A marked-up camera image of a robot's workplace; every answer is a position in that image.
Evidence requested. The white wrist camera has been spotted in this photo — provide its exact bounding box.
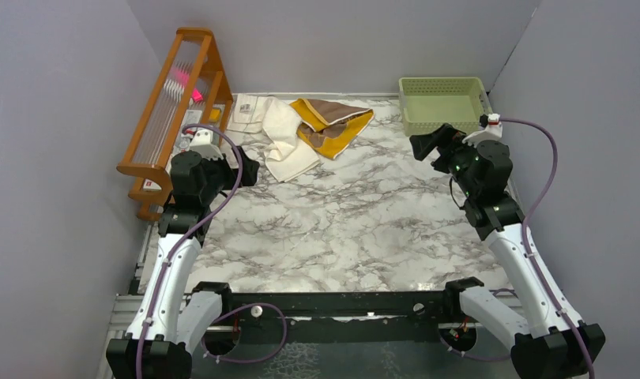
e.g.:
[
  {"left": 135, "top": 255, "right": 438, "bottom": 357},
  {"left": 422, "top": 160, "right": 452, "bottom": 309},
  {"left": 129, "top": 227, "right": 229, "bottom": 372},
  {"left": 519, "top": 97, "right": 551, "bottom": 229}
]
[
  {"left": 189, "top": 129, "right": 223, "bottom": 160},
  {"left": 462, "top": 113, "right": 503, "bottom": 146}
]

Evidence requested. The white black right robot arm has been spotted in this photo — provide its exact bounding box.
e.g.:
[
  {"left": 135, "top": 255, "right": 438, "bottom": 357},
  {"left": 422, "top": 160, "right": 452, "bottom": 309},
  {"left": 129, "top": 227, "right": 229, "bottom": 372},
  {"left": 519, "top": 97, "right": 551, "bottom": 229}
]
[{"left": 409, "top": 124, "right": 606, "bottom": 378}]

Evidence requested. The wooden rack with rods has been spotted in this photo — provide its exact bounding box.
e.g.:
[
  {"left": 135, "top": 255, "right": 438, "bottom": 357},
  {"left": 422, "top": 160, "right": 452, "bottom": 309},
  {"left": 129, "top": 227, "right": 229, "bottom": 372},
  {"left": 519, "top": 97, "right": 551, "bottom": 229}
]
[{"left": 117, "top": 27, "right": 234, "bottom": 221}]

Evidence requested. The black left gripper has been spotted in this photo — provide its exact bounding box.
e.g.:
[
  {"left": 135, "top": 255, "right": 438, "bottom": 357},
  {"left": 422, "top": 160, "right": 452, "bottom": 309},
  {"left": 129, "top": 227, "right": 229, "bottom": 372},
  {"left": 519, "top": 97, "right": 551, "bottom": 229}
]
[{"left": 200, "top": 145, "right": 259, "bottom": 205}]

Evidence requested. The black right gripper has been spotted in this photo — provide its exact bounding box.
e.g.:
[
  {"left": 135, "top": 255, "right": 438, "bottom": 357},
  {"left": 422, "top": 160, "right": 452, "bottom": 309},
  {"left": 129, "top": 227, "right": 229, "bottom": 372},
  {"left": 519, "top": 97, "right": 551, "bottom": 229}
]
[{"left": 412, "top": 122, "right": 484, "bottom": 197}]

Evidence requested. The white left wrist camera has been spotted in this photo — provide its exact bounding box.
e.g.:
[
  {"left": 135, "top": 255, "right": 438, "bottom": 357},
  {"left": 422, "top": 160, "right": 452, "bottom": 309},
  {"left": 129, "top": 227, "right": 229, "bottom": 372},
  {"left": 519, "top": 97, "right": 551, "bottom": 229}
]
[{"left": 189, "top": 129, "right": 223, "bottom": 160}]

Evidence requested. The green perforated plastic basket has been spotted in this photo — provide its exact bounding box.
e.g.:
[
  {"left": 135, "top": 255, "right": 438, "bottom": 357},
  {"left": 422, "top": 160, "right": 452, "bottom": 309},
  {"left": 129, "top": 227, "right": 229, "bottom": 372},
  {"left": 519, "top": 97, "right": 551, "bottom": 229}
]
[{"left": 398, "top": 77, "right": 492, "bottom": 137}]

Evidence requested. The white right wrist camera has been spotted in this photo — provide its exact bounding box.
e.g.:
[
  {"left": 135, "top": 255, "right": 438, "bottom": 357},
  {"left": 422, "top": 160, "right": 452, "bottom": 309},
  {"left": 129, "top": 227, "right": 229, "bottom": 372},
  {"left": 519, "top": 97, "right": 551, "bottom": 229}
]
[{"left": 462, "top": 113, "right": 503, "bottom": 146}]

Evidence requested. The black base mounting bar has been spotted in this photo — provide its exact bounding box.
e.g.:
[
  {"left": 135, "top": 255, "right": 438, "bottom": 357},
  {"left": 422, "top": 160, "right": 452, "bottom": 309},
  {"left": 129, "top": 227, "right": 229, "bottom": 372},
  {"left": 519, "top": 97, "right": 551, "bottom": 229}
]
[{"left": 218, "top": 291, "right": 466, "bottom": 344}]

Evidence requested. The yellow brown bear towel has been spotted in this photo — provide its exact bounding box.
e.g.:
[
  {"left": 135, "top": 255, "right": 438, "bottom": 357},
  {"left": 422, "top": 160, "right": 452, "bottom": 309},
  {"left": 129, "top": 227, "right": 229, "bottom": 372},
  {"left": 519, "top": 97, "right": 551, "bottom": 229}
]
[{"left": 290, "top": 98, "right": 375, "bottom": 159}]

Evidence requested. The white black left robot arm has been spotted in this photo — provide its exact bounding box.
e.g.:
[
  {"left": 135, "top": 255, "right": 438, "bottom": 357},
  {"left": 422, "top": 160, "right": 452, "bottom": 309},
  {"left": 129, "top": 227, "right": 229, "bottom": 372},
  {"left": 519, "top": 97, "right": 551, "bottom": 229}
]
[{"left": 105, "top": 147, "right": 260, "bottom": 378}]

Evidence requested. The cream white towel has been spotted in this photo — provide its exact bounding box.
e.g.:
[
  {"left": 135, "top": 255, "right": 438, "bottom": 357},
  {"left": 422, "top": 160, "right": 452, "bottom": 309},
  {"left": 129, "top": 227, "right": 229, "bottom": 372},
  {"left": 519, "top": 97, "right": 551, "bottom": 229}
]
[{"left": 228, "top": 94, "right": 320, "bottom": 182}]

